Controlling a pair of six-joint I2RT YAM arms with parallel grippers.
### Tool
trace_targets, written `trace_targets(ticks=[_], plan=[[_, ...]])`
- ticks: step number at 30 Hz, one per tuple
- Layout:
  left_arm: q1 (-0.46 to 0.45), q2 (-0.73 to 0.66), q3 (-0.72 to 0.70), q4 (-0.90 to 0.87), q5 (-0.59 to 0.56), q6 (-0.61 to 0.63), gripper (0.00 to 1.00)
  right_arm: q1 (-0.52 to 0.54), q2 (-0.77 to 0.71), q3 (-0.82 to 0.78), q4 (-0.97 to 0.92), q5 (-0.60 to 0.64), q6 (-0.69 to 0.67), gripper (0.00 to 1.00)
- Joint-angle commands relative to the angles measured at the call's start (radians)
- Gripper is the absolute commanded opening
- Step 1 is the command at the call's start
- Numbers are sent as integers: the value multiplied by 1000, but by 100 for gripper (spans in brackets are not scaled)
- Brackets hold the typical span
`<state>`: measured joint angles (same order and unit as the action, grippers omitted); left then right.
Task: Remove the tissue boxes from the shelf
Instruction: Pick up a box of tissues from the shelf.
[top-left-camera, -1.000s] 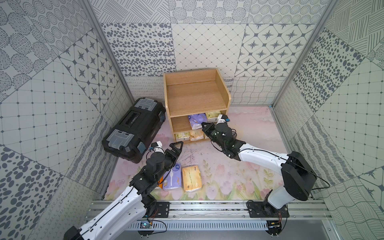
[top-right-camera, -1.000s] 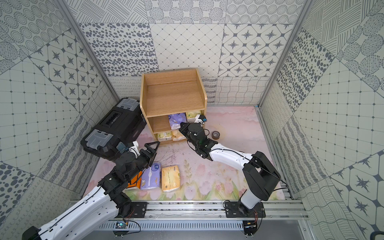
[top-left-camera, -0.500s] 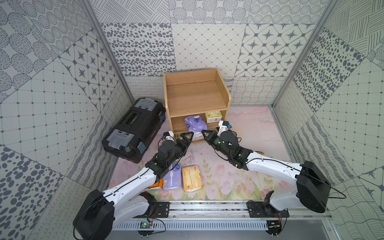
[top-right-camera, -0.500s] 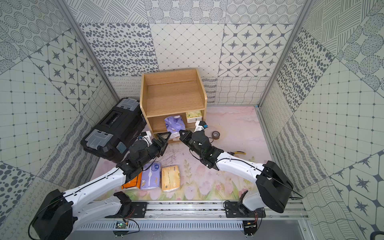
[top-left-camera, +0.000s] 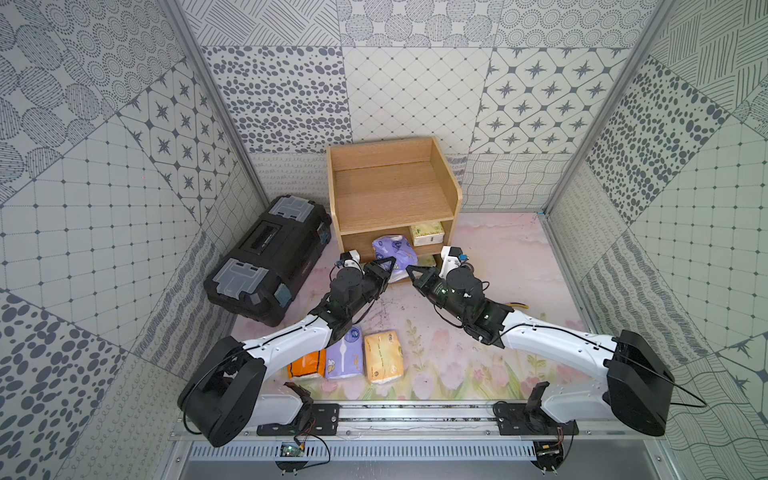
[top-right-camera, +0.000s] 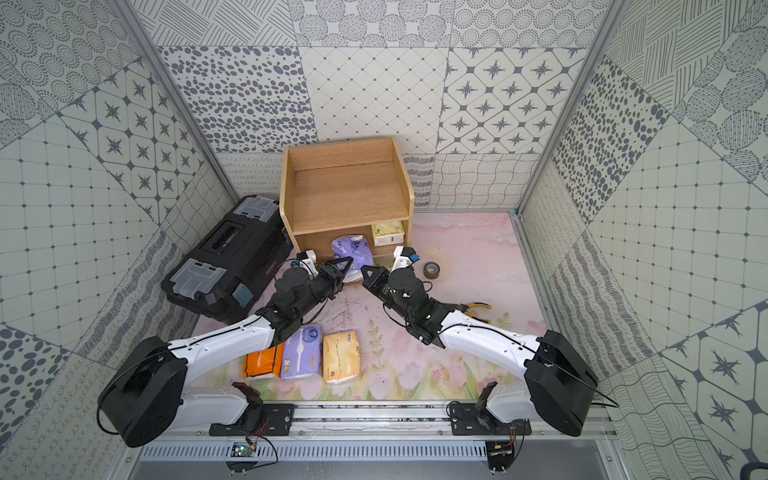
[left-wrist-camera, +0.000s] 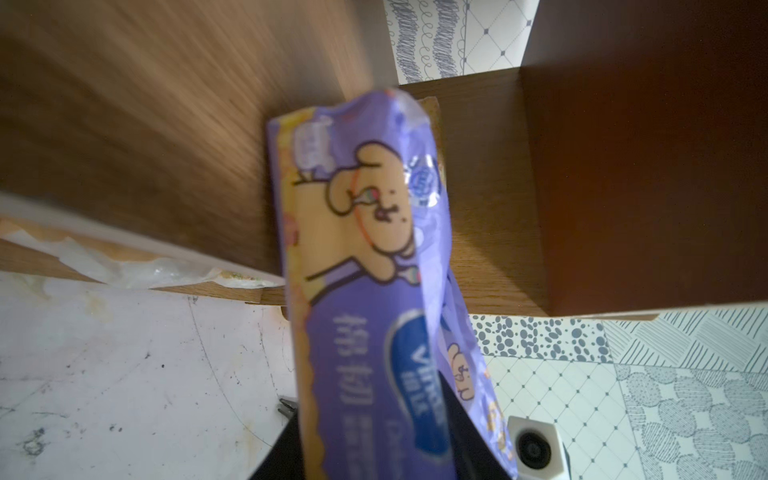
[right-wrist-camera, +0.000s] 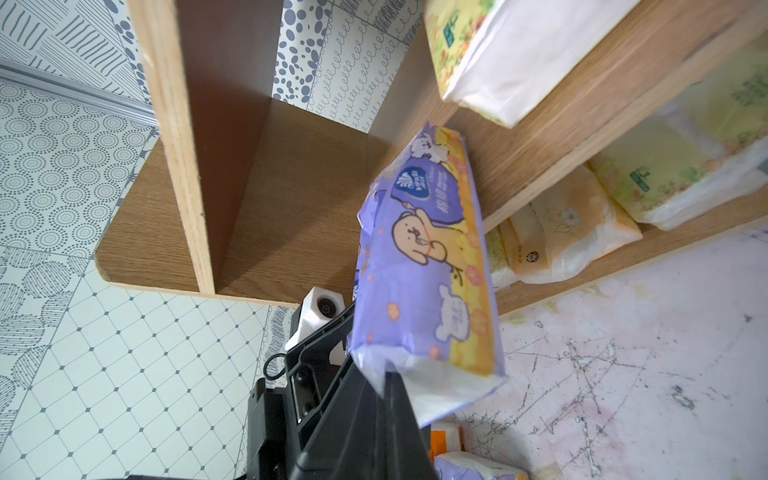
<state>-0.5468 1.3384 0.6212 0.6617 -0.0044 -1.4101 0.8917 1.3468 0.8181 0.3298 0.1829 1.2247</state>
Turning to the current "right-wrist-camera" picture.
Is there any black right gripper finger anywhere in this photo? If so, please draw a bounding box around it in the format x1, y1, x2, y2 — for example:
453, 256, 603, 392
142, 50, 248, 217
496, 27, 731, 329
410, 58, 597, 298
287, 302, 437, 479

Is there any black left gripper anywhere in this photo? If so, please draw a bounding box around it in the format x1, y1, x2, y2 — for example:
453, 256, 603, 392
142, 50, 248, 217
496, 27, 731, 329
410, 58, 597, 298
245, 378, 300, 479

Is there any orange tissue pack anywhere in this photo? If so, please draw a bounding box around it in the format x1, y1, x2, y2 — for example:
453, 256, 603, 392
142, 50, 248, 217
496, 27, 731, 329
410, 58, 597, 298
429, 420, 464, 461

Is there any small purple tissue pack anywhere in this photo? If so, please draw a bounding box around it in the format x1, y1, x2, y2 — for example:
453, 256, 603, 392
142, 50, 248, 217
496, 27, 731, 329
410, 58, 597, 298
349, 124, 507, 426

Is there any wooden three-tier shelf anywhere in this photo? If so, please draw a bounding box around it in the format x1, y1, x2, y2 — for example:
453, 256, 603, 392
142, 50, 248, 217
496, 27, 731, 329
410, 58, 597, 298
95, 1, 767, 306

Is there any yellow tissue pack bottom middle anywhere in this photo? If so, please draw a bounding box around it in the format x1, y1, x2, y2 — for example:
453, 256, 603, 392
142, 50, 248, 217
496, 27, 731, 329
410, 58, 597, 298
497, 166, 643, 285

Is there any green tissue pack middle shelf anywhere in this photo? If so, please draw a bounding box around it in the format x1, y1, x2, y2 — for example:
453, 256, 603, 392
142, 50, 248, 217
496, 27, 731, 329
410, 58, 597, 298
423, 0, 637, 128

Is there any green tissue pack bottom right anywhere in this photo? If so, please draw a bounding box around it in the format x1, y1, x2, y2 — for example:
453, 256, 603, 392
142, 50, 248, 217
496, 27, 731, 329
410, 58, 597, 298
589, 46, 767, 231

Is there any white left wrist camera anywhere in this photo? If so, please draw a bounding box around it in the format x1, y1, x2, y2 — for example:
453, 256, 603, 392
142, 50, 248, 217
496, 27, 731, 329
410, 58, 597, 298
285, 287, 345, 371

